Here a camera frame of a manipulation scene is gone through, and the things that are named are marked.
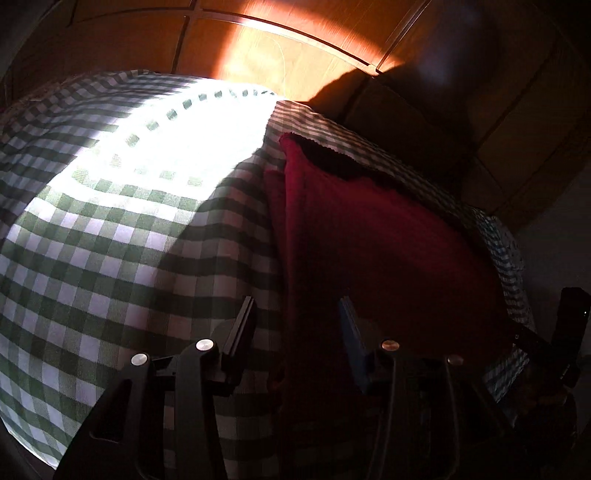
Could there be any dark red fleece garment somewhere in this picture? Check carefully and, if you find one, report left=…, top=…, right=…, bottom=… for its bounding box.
left=262, top=132, right=509, bottom=398

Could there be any wooden panel headboard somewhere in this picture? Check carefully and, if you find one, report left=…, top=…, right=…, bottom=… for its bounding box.
left=1, top=1, right=590, bottom=230

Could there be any green white checkered bedspread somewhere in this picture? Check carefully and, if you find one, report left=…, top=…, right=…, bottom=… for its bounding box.
left=1, top=70, right=533, bottom=479

